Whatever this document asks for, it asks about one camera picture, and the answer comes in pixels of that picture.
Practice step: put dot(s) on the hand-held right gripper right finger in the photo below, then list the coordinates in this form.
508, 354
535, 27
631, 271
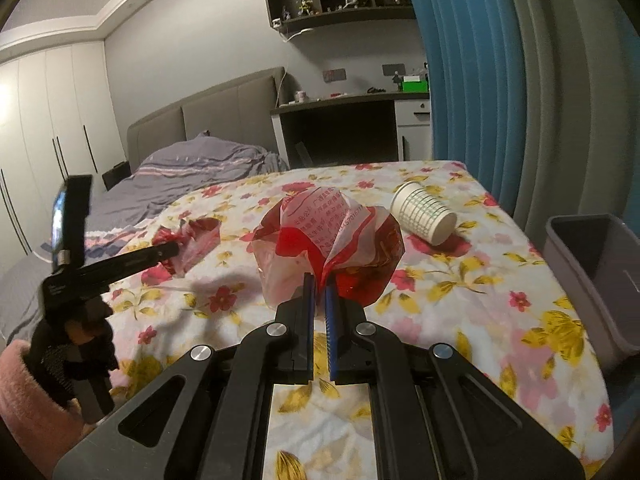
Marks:
331, 330

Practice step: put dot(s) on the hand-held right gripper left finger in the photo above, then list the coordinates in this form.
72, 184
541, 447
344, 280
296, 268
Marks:
309, 320

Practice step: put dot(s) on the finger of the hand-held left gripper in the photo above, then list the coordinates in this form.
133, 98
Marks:
145, 260

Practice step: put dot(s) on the small red white plastic bag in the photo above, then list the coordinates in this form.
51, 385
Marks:
197, 240

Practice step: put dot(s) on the large red white plastic bag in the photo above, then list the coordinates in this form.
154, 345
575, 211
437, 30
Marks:
320, 230

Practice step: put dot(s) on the grey plastic bin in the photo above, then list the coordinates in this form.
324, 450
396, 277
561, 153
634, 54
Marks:
600, 260

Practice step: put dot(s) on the person's left forearm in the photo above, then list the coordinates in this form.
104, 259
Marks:
25, 410

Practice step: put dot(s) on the person's left hand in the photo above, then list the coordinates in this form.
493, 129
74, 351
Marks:
55, 355

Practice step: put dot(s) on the dark nightstand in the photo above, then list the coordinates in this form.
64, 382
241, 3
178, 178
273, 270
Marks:
116, 176

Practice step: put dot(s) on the white wardrobe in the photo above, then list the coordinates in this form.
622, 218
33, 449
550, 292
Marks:
45, 120

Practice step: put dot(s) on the grey striped duvet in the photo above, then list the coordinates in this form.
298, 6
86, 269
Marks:
190, 165

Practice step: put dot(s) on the floral blanket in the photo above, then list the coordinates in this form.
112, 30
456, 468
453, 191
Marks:
475, 320

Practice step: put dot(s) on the white checked paper cup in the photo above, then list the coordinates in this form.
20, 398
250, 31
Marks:
422, 212

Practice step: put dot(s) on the grey padded headboard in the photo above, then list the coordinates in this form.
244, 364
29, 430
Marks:
225, 105

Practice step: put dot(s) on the white drawer cabinet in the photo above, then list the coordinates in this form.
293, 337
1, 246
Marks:
414, 125

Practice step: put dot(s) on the pink cup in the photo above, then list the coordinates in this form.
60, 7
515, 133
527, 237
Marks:
301, 96

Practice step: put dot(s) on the dark top desk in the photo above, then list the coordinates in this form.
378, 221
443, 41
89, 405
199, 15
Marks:
350, 99

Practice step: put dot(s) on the green box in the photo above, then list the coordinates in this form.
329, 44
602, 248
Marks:
415, 87

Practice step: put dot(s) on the blue grey curtain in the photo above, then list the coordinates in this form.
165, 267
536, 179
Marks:
465, 85

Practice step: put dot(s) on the grey wall socket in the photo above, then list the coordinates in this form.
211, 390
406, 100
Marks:
392, 70
334, 74

